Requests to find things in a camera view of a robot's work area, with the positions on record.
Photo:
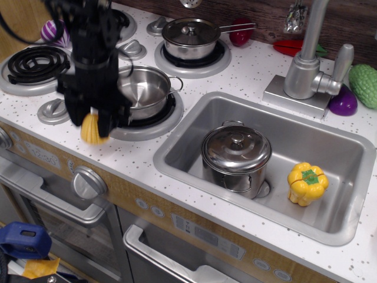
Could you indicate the back silver stove knob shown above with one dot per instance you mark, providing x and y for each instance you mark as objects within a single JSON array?
[{"x": 156, "y": 27}]

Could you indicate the silver stove knob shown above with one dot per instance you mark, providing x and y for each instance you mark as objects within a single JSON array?
[
  {"x": 53, "y": 112},
  {"x": 132, "y": 50},
  {"x": 156, "y": 27}
]

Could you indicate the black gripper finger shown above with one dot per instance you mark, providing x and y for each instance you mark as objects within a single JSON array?
[
  {"x": 77, "y": 109},
  {"x": 107, "y": 120}
]

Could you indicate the purple toy eggplant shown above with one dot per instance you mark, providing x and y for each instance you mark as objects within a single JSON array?
[{"x": 345, "y": 103}]

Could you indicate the silver oven door handle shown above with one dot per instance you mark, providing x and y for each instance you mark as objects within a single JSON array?
[{"x": 29, "y": 185}]

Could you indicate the large silver oven dial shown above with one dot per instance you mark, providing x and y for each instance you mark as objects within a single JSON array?
[{"x": 87, "y": 184}]

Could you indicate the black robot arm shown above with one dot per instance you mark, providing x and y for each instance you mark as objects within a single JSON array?
[{"x": 94, "y": 33}]

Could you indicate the front right stove burner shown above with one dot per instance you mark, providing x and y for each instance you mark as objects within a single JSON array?
[{"x": 156, "y": 126}]

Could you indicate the front silver stove knob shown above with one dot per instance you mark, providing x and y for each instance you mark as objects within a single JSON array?
[{"x": 53, "y": 112}]

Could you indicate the middle silver stove knob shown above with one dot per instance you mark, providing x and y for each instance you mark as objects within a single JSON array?
[{"x": 132, "y": 50}]

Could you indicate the yellow toy bell pepper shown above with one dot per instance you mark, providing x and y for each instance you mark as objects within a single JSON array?
[{"x": 307, "y": 184}]

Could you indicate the yellow toy corn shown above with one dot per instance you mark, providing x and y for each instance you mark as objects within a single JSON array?
[{"x": 90, "y": 132}]

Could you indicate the hanging silver strainer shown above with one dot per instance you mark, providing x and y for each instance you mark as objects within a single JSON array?
[{"x": 191, "y": 4}]

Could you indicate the silver dishwasher door handle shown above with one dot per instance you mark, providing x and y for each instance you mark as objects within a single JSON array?
[{"x": 204, "y": 273}]

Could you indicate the hanging silver utensil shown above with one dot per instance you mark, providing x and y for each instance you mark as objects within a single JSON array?
[{"x": 295, "y": 18}]

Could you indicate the dark red toy fruit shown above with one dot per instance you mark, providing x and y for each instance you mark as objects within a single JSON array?
[{"x": 241, "y": 37}]

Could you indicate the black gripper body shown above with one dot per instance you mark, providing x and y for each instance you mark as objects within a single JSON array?
[{"x": 97, "y": 86}]

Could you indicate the steel lidded saucepan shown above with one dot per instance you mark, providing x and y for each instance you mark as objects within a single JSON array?
[{"x": 194, "y": 38}]

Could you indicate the purple white striped toy onion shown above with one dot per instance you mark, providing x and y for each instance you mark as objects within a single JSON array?
[{"x": 49, "y": 31}]

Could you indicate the steel lidded pot in sink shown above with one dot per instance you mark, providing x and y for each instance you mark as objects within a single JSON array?
[{"x": 235, "y": 157}]

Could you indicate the silver toy faucet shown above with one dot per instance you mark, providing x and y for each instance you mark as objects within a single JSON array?
[{"x": 305, "y": 88}]

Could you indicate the yellow tape piece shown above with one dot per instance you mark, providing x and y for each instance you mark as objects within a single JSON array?
[{"x": 36, "y": 268}]

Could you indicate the front left black coil burner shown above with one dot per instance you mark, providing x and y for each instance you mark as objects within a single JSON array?
[{"x": 34, "y": 70}]

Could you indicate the red toy carrot slice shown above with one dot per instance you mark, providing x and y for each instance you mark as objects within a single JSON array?
[{"x": 292, "y": 47}]

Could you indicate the blue clamp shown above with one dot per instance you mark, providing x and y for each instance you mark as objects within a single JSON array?
[{"x": 25, "y": 241}]

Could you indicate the green bumpy toy vegetable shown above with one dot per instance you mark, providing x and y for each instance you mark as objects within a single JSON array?
[{"x": 362, "y": 80}]

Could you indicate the small silver edge dial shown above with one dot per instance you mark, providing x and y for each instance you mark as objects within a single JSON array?
[{"x": 5, "y": 140}]

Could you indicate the back right stove burner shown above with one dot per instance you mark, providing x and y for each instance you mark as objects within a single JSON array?
[{"x": 212, "y": 64}]

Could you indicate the steel pan with loop handles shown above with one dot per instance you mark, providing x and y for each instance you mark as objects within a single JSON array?
[{"x": 147, "y": 88}]

